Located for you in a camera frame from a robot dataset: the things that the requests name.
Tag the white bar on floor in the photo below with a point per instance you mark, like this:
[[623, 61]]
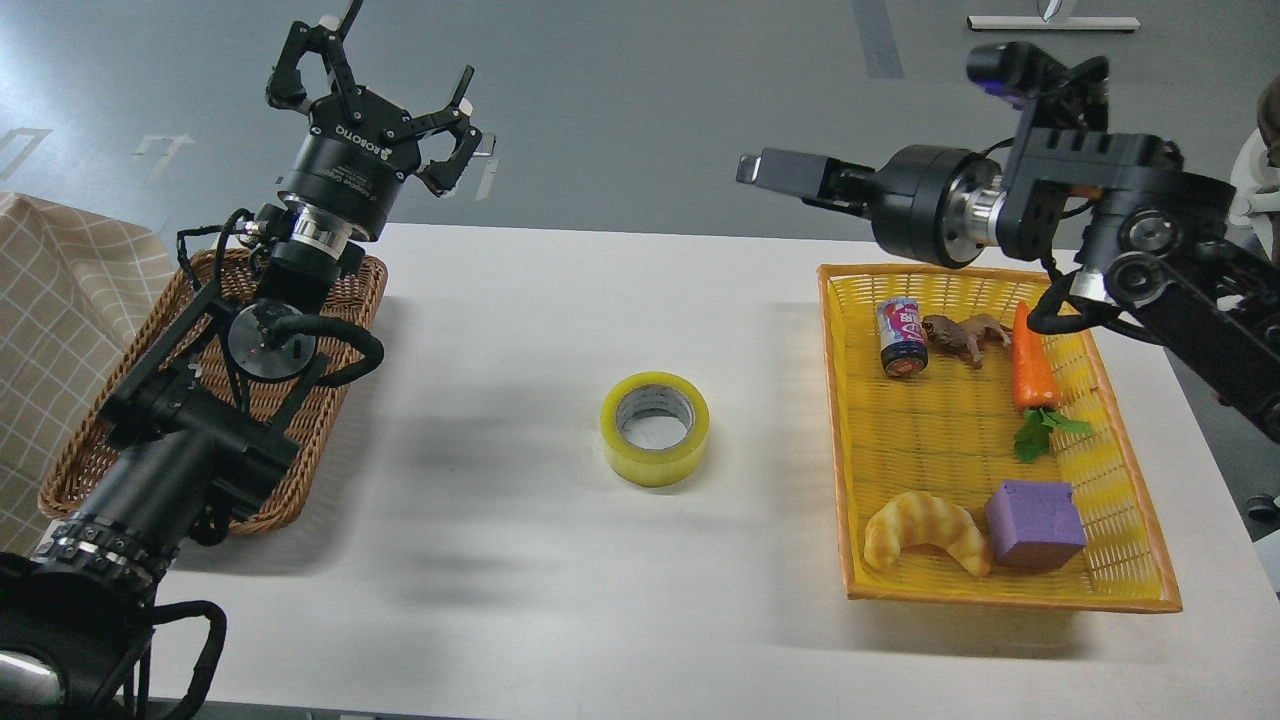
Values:
[[1059, 23]]

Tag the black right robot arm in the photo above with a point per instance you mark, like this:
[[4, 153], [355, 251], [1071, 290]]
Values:
[[1131, 240]]

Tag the brown toy frog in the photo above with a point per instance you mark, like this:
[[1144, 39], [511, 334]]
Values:
[[965, 339]]

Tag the beige checkered cloth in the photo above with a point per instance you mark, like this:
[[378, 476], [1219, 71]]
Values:
[[75, 289]]

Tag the small soda can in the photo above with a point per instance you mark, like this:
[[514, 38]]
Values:
[[902, 348]]

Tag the orange toy carrot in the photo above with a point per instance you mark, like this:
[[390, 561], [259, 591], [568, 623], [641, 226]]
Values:
[[1036, 393]]

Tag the yellow tape roll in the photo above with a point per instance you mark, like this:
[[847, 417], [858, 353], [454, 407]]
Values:
[[655, 427]]

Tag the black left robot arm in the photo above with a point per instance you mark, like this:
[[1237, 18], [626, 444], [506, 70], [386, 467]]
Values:
[[200, 422]]

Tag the yellow plastic basket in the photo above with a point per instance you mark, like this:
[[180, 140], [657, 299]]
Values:
[[949, 432]]

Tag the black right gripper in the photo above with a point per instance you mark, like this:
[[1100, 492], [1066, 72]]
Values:
[[916, 203]]

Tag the brown wicker basket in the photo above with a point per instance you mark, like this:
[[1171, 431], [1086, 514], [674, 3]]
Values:
[[86, 457]]

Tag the toy croissant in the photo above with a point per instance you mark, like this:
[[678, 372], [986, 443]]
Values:
[[916, 518]]

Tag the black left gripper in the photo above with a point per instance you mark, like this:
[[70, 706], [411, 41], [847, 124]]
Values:
[[361, 146]]

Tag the purple cube block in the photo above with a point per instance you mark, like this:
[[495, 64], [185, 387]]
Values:
[[1034, 524]]

